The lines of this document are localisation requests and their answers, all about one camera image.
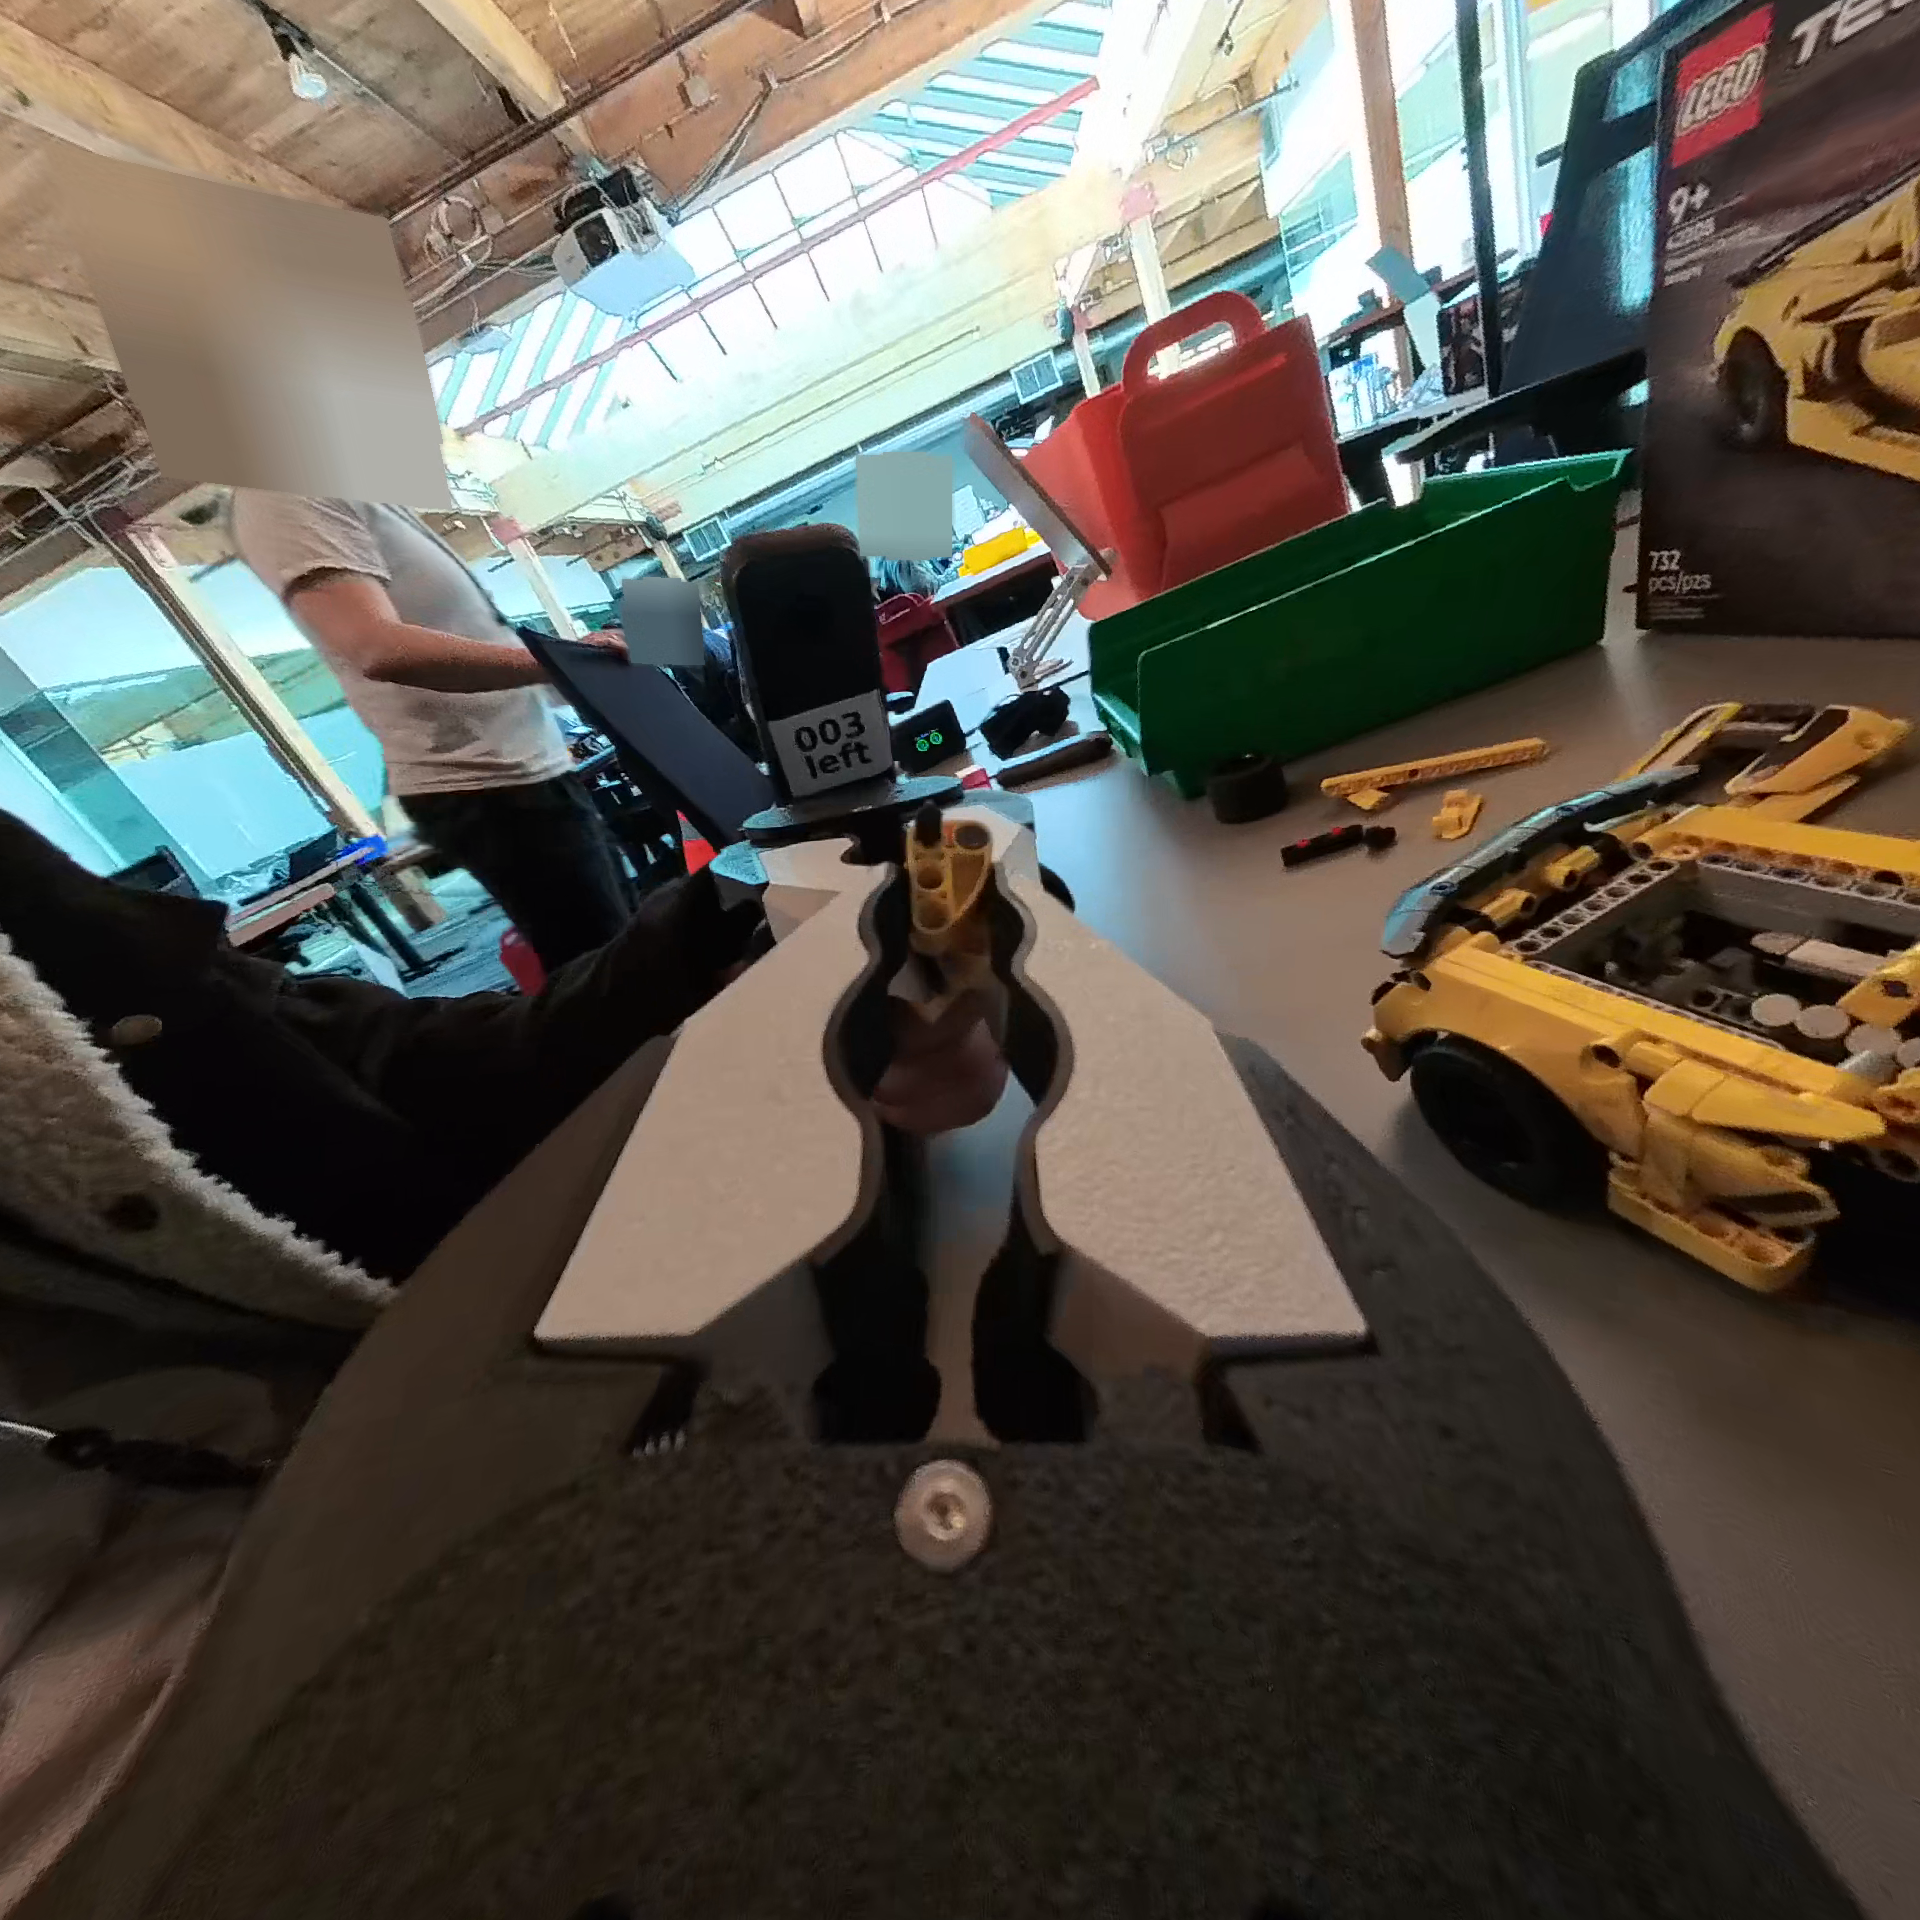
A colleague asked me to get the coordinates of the dark flat board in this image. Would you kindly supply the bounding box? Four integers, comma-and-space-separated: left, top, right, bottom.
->
515, 626, 777, 849

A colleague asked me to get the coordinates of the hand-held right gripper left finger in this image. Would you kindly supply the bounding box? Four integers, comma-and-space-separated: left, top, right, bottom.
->
531, 882, 912, 1375

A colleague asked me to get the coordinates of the person's left hand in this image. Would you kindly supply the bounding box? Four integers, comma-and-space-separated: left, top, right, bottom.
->
869, 1020, 1009, 1136

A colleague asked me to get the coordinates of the grey desk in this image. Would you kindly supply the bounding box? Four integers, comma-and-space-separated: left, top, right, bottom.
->
958, 601, 1920, 1920

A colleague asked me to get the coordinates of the grey folding metal stand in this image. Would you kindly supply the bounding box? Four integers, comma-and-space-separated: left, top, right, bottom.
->
958, 411, 1117, 691

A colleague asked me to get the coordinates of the green plastic bin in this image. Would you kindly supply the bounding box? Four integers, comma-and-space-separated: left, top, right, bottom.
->
1087, 450, 1632, 798

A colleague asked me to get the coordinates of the long yellow brick beam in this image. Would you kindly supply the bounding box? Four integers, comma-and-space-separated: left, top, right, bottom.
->
1320, 740, 1548, 804

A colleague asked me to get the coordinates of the red chair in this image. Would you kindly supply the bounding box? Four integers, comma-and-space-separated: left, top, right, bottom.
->
874, 597, 961, 694

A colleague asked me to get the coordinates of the yellow toy brick car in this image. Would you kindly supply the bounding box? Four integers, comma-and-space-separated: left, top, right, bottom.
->
1362, 704, 1920, 1299

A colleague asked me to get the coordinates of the small yellow brick assembly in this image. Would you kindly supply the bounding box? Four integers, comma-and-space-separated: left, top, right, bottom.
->
901, 801, 999, 992

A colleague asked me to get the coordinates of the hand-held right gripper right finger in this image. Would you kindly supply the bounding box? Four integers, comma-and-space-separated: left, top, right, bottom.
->
996, 882, 1372, 1375

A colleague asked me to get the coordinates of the red plastic bin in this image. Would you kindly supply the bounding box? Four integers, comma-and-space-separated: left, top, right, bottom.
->
1018, 292, 1352, 625

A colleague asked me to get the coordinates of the person's left forearm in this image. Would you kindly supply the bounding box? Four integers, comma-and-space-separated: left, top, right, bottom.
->
284, 863, 769, 1279

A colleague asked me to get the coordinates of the person's fleece-lined black jacket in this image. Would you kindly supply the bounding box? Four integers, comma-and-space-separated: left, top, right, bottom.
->
0, 812, 405, 1920

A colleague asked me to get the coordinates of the dark toy car box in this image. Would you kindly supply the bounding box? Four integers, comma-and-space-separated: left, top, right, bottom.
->
1635, 0, 1920, 641

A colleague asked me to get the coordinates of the white ceiling projector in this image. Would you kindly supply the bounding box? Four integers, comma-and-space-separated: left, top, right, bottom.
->
552, 168, 693, 318

